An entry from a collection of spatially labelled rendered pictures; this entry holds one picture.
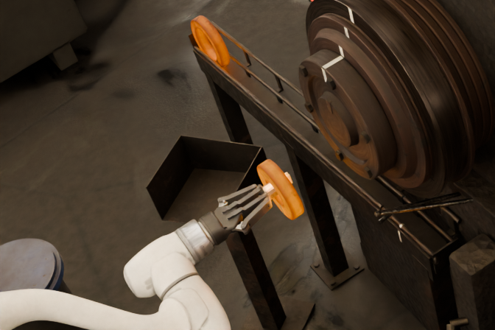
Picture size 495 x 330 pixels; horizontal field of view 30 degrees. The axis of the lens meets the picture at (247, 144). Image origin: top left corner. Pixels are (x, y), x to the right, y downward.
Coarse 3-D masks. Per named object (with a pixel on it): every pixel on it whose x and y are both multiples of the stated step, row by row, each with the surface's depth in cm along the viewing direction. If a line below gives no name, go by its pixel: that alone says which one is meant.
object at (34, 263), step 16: (16, 240) 289; (32, 240) 287; (0, 256) 286; (16, 256) 284; (32, 256) 282; (48, 256) 280; (0, 272) 281; (16, 272) 279; (32, 272) 277; (48, 272) 275; (0, 288) 276; (16, 288) 274; (32, 288) 272; (48, 288) 272; (64, 288) 285; (48, 320) 278
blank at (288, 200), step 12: (264, 168) 214; (276, 168) 213; (264, 180) 220; (276, 180) 211; (288, 180) 211; (288, 192) 211; (276, 204) 224; (288, 204) 212; (300, 204) 213; (288, 216) 219
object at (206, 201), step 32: (192, 160) 265; (224, 160) 259; (256, 160) 245; (160, 192) 253; (192, 192) 260; (224, 192) 256; (256, 256) 270; (256, 288) 276; (256, 320) 295; (288, 320) 292
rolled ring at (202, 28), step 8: (200, 16) 295; (192, 24) 299; (200, 24) 291; (208, 24) 291; (192, 32) 304; (200, 32) 302; (208, 32) 290; (216, 32) 290; (200, 40) 304; (216, 40) 290; (200, 48) 306; (208, 48) 304; (216, 48) 290; (224, 48) 291; (208, 56) 303; (216, 56) 302; (224, 56) 293; (224, 64) 296
